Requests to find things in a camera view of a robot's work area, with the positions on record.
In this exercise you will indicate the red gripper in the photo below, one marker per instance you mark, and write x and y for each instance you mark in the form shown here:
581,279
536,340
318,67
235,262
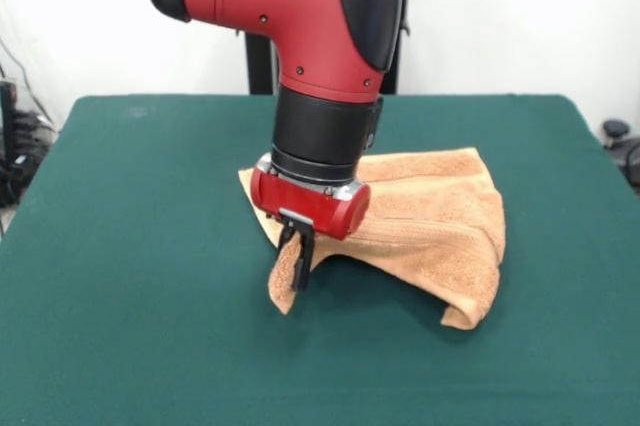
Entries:
310,206

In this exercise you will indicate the black plug bundle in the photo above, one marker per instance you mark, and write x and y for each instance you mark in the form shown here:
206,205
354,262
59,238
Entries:
32,128

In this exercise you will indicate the tan terry cloth towel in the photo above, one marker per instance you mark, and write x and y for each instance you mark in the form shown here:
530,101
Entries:
430,226

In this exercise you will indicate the dark green table cloth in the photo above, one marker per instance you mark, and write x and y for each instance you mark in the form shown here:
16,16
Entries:
150,256

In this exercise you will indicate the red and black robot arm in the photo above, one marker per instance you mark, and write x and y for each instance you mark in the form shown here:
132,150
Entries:
300,21

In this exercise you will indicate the black upright device, red light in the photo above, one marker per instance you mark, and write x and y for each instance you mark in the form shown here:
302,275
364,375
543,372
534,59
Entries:
8,146

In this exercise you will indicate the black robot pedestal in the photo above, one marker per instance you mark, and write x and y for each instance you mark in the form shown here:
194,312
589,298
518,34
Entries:
400,21

